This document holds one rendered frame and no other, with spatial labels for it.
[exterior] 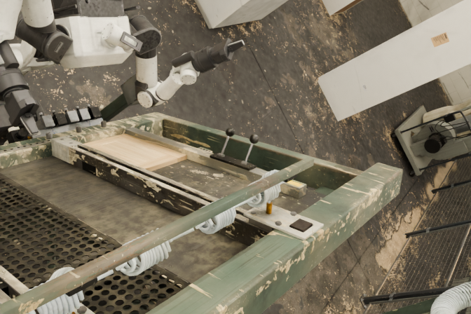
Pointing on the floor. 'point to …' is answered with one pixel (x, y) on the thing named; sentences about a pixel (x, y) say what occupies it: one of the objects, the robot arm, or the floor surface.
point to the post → (114, 108)
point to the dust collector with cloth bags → (435, 135)
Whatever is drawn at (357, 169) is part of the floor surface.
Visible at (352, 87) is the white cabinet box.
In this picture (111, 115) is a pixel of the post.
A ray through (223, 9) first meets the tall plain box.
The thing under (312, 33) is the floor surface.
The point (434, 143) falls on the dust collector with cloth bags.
